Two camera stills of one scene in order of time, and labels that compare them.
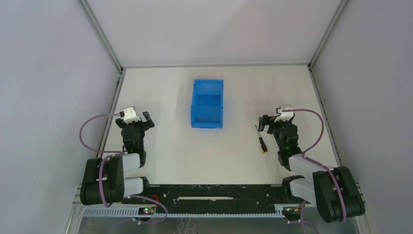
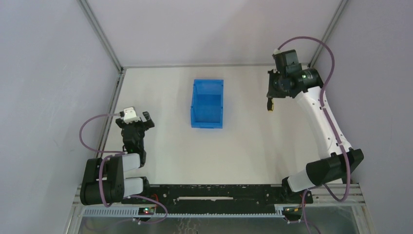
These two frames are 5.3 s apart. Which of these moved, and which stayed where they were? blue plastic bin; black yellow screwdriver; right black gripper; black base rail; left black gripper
Moved: black yellow screwdriver; right black gripper
Stayed: left black gripper; blue plastic bin; black base rail
